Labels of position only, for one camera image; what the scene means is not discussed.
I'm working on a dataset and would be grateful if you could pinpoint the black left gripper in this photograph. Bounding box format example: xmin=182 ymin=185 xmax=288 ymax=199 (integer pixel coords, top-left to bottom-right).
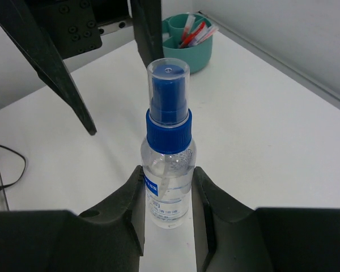
xmin=0 ymin=0 xmax=164 ymax=135

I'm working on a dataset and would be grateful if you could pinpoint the blue cap glue bottle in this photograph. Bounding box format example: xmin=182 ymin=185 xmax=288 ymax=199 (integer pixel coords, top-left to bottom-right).
xmin=140 ymin=58 xmax=197 ymax=229

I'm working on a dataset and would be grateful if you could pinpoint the teal round organizer container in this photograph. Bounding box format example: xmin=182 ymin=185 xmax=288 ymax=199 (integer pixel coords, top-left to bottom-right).
xmin=162 ymin=13 xmax=213 ymax=74

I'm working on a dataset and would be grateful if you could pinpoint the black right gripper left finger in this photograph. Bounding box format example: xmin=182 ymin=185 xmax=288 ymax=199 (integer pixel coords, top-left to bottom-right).
xmin=0 ymin=166 xmax=145 ymax=271

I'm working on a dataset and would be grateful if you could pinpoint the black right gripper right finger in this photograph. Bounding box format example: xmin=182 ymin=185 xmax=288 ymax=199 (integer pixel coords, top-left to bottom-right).
xmin=192 ymin=167 xmax=340 ymax=271

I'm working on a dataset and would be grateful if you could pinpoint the red and white pen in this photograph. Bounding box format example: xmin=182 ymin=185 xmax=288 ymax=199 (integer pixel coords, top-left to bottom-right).
xmin=181 ymin=14 xmax=196 ymax=42

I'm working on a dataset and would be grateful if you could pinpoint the red gel pen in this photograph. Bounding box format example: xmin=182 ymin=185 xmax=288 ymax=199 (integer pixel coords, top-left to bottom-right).
xmin=178 ymin=21 xmax=207 ymax=49

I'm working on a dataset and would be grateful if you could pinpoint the black cable at base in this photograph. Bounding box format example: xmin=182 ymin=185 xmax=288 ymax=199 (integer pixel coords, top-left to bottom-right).
xmin=0 ymin=143 xmax=27 ymax=199

